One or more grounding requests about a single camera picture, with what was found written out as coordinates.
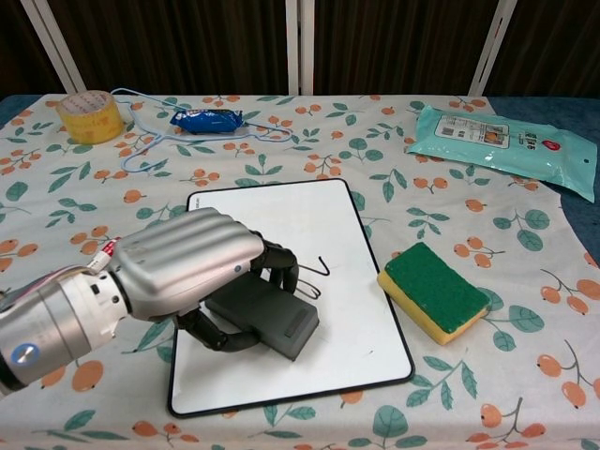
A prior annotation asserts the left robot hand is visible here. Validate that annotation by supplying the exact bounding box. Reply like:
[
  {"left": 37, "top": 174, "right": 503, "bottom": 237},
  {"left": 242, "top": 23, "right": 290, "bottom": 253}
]
[{"left": 106, "top": 207, "right": 324, "bottom": 353}]

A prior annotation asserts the grey board eraser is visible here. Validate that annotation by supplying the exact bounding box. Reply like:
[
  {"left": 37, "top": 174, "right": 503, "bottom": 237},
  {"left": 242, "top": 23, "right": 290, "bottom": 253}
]
[{"left": 204, "top": 276, "right": 322, "bottom": 362}]

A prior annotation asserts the red and white marker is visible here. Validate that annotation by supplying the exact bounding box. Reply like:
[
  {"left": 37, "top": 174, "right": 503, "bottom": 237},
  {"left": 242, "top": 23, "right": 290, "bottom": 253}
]
[{"left": 91, "top": 237, "right": 118, "bottom": 274}]

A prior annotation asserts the blue snack packet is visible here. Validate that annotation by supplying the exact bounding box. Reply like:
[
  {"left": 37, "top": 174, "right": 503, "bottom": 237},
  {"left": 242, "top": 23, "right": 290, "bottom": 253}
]
[{"left": 169, "top": 107, "right": 245, "bottom": 136}]

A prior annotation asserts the yellow tape roll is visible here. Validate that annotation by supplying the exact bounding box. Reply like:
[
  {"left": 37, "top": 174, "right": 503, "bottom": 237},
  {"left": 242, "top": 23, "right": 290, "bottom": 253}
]
[{"left": 55, "top": 89, "right": 126, "bottom": 145}]

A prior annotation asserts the black pleated curtain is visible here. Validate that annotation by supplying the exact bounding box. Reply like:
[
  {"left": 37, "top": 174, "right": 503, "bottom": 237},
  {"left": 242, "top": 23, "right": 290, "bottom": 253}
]
[{"left": 0, "top": 0, "right": 600, "bottom": 99}]

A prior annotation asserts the green and yellow sponge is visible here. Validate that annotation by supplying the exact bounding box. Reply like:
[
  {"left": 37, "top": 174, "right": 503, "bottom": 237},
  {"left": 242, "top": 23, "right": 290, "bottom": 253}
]
[{"left": 377, "top": 241, "right": 493, "bottom": 347}]

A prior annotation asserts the floral tablecloth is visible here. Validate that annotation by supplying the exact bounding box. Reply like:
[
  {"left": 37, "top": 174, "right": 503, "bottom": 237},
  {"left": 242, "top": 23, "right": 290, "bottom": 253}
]
[{"left": 0, "top": 93, "right": 600, "bottom": 450}]

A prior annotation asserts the teal wet wipes pack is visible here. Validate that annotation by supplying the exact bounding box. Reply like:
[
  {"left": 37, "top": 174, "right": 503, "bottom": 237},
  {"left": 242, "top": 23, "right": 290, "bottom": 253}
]
[{"left": 403, "top": 104, "right": 600, "bottom": 203}]

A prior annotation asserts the white board with black frame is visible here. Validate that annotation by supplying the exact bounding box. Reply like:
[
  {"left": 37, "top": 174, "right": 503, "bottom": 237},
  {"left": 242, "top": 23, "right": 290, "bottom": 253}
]
[{"left": 167, "top": 177, "right": 415, "bottom": 418}]

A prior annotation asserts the light blue wire hanger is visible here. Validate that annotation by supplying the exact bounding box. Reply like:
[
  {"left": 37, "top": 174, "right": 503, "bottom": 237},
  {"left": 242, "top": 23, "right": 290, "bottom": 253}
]
[{"left": 110, "top": 87, "right": 301, "bottom": 173}]

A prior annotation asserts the white frame post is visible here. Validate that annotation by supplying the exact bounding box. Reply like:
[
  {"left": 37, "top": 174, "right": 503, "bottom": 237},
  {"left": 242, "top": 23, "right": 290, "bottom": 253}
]
[
  {"left": 285, "top": 0, "right": 315, "bottom": 96},
  {"left": 468, "top": 0, "right": 518, "bottom": 98},
  {"left": 21, "top": 0, "right": 89, "bottom": 96}
]

